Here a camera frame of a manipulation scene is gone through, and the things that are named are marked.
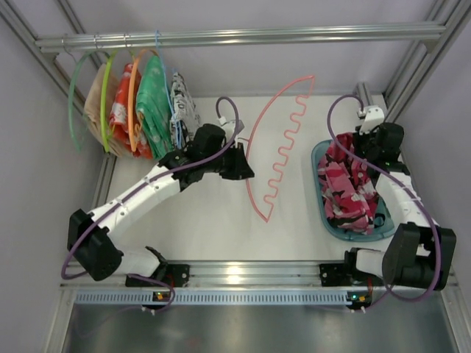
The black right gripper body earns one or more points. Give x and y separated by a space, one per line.
368 148

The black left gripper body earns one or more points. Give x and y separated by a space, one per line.
232 162

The pink camouflage trousers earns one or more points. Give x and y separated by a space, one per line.
349 198

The pink plastic hanger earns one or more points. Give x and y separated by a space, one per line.
283 150

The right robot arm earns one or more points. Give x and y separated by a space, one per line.
420 252

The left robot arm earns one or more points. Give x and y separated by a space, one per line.
94 237

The blue plastic hanger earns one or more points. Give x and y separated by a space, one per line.
167 84

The orange plastic hanger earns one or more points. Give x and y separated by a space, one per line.
133 129

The black white patterned garment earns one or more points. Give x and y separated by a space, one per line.
185 120

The teal plastic bin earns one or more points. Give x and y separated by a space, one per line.
383 225

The green patterned garment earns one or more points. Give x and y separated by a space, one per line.
152 103

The orange patterned garment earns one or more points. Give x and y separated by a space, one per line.
119 121

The beige garment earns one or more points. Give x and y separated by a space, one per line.
93 106

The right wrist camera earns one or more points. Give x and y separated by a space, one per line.
371 117

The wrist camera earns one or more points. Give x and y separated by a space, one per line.
229 126
371 117

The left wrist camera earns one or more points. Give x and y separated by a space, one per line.
229 126

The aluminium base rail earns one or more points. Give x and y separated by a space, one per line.
235 274

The grey slotted cable duct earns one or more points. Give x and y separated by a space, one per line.
216 297

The aluminium hanging rail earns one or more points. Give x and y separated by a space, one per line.
426 30

